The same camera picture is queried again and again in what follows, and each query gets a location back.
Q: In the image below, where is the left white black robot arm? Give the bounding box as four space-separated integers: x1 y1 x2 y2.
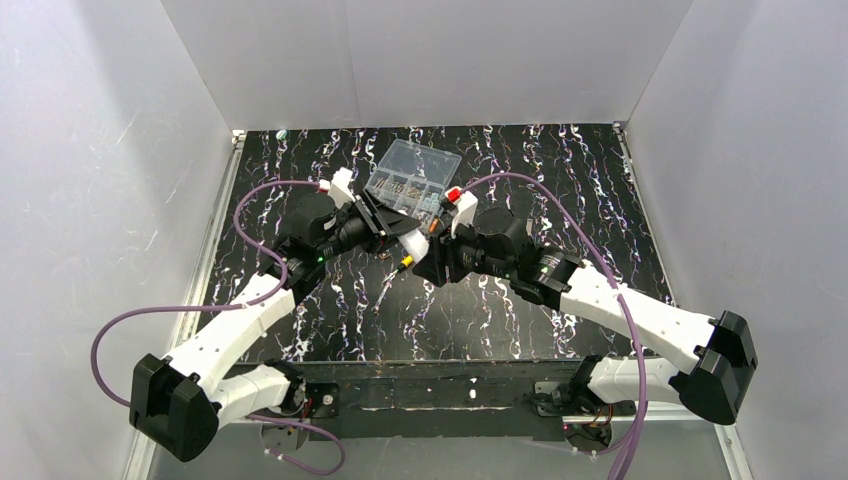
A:
130 192 423 462

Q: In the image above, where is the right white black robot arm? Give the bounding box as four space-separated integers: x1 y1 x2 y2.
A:
401 208 758 425

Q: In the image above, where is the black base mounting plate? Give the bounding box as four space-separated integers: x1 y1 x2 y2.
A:
241 359 639 444

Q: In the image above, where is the yellow handled screwdriver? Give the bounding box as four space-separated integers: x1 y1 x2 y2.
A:
372 255 415 312

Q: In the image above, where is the clear plastic parts organizer box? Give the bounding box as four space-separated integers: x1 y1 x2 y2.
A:
366 139 462 224

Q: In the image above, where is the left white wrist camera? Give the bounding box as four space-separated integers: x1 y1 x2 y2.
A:
318 168 356 209

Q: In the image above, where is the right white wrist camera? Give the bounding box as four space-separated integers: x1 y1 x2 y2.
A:
445 187 478 238

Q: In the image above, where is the white remote control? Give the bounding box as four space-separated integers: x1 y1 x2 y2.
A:
399 229 429 263

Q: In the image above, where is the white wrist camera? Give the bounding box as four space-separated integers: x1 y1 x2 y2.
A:
318 168 356 209
445 187 478 238

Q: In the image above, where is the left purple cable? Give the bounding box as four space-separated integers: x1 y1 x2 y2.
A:
90 180 348 477

